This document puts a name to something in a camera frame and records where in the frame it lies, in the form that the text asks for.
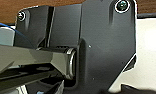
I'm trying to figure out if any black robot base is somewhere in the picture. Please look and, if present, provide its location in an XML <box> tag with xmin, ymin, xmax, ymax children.
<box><xmin>13</xmin><ymin>0</ymin><xmax>139</xmax><ymax>94</ymax></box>

